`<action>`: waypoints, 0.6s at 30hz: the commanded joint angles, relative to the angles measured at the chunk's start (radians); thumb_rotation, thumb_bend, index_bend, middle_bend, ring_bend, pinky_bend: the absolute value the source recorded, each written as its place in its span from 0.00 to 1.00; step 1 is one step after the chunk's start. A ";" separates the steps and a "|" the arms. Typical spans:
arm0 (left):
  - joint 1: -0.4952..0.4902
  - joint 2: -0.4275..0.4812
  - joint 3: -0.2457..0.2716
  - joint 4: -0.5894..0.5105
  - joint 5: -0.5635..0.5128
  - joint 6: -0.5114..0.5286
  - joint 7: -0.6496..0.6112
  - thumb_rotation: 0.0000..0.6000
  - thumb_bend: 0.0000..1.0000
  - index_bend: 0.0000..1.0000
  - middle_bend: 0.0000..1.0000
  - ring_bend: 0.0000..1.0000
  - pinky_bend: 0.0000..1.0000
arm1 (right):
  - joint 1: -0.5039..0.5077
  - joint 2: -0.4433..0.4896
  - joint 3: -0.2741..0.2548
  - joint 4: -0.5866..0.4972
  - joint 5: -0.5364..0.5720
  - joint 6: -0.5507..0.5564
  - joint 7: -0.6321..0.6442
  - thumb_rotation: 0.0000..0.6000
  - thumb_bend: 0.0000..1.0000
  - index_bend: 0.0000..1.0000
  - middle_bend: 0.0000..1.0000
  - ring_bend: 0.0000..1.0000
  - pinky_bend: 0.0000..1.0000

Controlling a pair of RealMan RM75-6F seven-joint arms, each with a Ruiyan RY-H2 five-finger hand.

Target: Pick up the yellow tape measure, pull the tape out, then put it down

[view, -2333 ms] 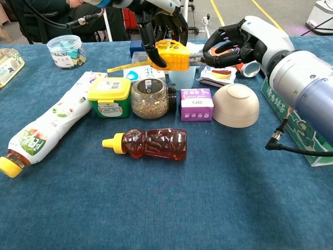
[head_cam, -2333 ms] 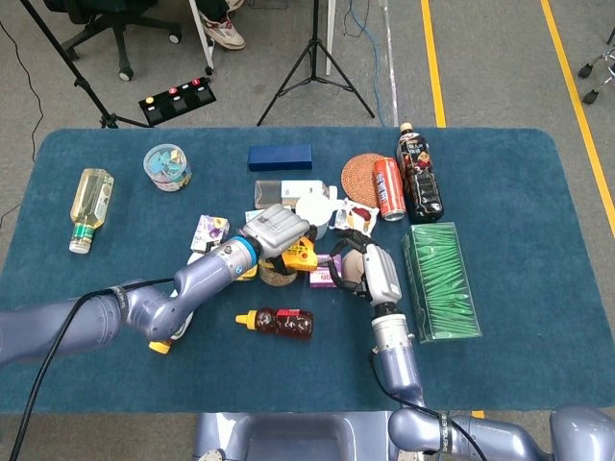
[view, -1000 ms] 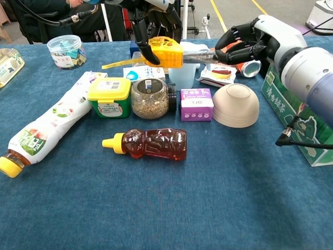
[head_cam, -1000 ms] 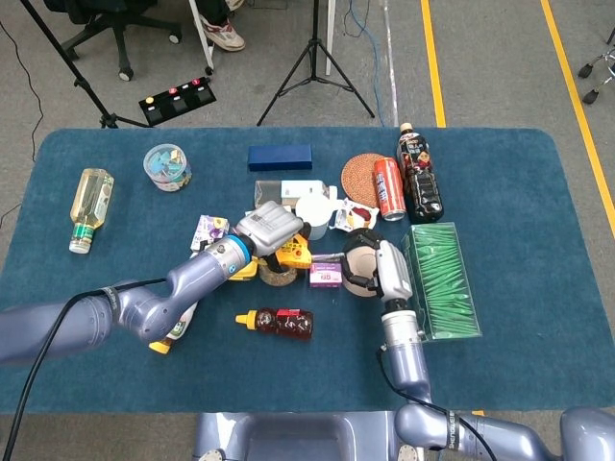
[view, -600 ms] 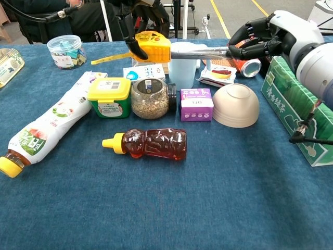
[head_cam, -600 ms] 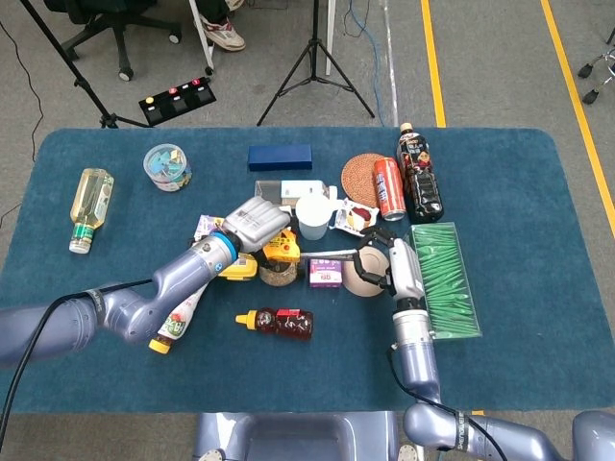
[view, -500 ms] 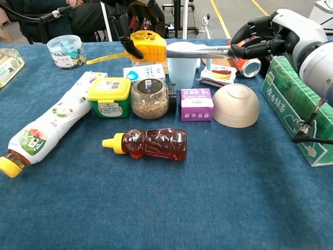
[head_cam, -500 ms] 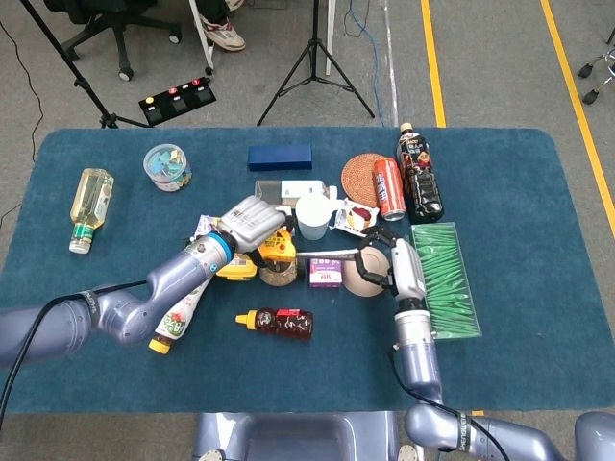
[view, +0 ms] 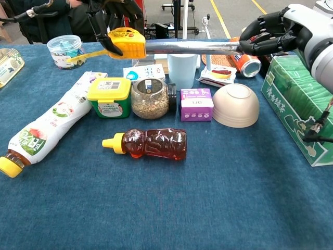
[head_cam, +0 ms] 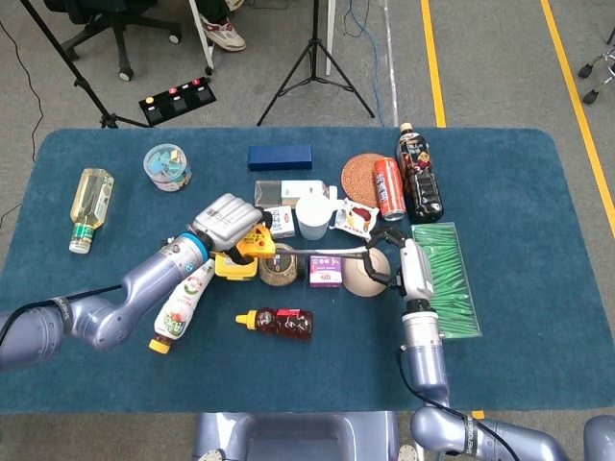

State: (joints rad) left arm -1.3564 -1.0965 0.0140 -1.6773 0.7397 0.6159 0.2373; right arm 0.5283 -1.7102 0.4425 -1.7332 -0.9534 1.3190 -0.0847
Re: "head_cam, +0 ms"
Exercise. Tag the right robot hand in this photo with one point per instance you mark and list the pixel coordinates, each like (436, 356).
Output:
(418, 274)

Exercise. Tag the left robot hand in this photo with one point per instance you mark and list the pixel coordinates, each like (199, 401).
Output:
(228, 218)

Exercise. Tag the yellow tape measure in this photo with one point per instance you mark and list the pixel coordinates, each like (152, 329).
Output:
(257, 245)

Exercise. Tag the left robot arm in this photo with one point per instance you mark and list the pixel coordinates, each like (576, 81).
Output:
(96, 317)

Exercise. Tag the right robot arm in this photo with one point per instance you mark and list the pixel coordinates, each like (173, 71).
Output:
(425, 360)

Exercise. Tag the clear box of green teabags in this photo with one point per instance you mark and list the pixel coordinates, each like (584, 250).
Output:
(456, 288)

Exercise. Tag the transparent plastic case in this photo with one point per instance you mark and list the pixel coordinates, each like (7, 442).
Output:
(276, 192)

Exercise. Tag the green tub with yellow lid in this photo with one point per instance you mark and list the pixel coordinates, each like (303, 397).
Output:
(230, 274)

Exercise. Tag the white box with blue print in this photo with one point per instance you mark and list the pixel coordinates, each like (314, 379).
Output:
(283, 223)

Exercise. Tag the upturned beige bowl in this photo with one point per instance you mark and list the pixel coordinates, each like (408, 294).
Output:
(358, 281)

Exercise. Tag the glass jar of seeds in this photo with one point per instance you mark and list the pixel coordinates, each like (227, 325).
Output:
(278, 274)

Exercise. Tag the clear jar of clips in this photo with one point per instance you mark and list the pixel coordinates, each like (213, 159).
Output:
(167, 168)

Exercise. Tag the navy blue box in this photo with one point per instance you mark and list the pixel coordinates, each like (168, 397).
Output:
(280, 157)

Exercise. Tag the cake snack packet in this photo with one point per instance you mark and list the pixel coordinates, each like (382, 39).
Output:
(355, 218)

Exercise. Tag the light blue mug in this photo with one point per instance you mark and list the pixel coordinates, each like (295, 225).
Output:
(312, 218)

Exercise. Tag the dark tea bottle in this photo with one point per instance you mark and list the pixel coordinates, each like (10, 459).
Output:
(423, 187)

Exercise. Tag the orange soda can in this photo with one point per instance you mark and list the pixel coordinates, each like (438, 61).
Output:
(389, 189)

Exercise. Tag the small purple box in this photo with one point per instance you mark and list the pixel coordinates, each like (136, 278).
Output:
(326, 274)

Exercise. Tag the white-labelled tea bottle yellow cap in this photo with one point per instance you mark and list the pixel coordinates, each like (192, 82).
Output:
(180, 307)

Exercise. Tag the blue table cloth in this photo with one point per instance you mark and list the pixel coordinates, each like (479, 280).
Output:
(528, 288)

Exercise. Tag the round woven coaster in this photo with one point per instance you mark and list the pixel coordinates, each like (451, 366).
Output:
(358, 177)

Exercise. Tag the bear-shaped honey bottle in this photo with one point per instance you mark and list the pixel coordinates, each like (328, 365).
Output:
(288, 324)

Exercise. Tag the black foot pedal board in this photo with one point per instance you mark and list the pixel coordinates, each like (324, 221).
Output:
(178, 101)

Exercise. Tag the clear bottle of yellow liquid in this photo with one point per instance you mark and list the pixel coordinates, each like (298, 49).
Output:
(91, 206)

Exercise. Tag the black floor stand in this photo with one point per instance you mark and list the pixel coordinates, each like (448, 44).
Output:
(314, 48)
(72, 67)

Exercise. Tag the robot torso base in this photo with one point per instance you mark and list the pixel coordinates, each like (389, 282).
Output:
(298, 437)

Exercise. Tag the black office chair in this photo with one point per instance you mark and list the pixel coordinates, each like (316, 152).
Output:
(120, 29)

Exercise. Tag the wheeled stool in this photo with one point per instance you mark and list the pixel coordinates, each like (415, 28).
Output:
(600, 67)

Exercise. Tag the white frame pole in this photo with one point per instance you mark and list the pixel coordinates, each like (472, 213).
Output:
(330, 38)
(202, 38)

